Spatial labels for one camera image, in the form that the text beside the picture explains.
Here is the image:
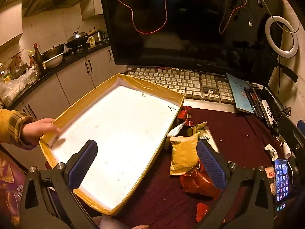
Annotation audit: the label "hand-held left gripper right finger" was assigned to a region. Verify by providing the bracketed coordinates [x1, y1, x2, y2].
[194, 139, 277, 229]

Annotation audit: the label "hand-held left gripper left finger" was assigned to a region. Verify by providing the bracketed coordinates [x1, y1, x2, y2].
[19, 139, 100, 229]

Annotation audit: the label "large red snack packet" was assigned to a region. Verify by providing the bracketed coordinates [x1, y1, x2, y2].
[179, 164, 222, 199]

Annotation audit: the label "yellow brown snack packet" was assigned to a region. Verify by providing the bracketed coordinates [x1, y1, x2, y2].
[169, 132, 201, 177]

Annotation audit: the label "gold green snack packet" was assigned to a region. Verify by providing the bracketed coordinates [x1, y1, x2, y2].
[187, 122, 208, 136]

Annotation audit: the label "small red snack packet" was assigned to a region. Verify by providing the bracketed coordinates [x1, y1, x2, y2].
[195, 202, 210, 222]

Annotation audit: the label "gold cardboard box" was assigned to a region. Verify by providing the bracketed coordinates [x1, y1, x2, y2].
[39, 73, 185, 217]

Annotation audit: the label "person's left forearm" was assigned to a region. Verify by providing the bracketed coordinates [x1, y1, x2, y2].
[0, 108, 36, 149]

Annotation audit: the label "person's left hand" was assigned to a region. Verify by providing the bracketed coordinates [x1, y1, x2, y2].
[22, 118, 63, 146]

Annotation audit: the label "dark red tablecloth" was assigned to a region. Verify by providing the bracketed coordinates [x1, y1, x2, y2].
[114, 105, 296, 229]

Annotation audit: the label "dark red stick snack packet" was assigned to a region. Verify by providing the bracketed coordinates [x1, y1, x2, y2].
[177, 105, 192, 120]

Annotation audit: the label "torn white snack wrapper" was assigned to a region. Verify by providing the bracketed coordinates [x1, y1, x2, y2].
[264, 144, 279, 161]

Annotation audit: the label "smartphone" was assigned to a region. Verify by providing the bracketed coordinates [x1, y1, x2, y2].
[273, 157, 291, 216]

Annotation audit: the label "small white bottle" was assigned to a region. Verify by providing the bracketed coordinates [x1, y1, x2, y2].
[282, 142, 291, 159]

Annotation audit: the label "blue notebook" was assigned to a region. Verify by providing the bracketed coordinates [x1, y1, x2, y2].
[226, 73, 255, 114]

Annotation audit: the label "red black pen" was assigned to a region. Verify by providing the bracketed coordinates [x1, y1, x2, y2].
[248, 87, 261, 118]

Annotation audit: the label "white base kitchen cabinets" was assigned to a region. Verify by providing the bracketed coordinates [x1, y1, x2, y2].
[0, 38, 128, 172]

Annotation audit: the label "beige grey keyboard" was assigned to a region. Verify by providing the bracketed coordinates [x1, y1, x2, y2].
[124, 67, 236, 105]

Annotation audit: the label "pile of clear plastic bags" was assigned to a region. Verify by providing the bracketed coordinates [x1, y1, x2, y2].
[0, 74, 36, 105]

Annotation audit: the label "white bowl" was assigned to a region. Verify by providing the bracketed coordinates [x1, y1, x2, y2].
[44, 52, 64, 68]

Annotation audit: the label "dark glass bottle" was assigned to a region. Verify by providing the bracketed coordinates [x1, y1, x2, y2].
[33, 43, 47, 75]

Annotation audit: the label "dark cooking pot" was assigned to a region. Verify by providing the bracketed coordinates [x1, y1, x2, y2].
[40, 43, 65, 58]

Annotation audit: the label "cluster of condiment packets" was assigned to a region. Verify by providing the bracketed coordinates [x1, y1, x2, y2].
[0, 49, 36, 81]

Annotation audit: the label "steel wok with lid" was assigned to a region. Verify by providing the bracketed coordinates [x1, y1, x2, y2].
[65, 26, 89, 48]

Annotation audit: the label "steel kettle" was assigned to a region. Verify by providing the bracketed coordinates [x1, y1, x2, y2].
[93, 30, 106, 42]

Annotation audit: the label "black monitor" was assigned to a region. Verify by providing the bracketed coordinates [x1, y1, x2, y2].
[98, 0, 285, 86]

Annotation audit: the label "steel range hood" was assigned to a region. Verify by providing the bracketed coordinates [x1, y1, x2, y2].
[22, 0, 96, 17]

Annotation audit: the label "black gimbal handle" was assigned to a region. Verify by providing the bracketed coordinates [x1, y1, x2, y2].
[263, 86, 305, 153]

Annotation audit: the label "black light stand bracket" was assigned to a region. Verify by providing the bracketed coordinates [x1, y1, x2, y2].
[274, 62, 299, 83]

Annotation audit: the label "white ring light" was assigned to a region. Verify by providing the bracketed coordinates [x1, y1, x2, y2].
[265, 15, 299, 58]

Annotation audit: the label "thin red cable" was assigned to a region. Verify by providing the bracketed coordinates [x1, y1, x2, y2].
[219, 0, 248, 35]
[109, 0, 169, 34]

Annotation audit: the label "white cable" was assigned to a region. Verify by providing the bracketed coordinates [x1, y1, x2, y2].
[258, 0, 301, 34]

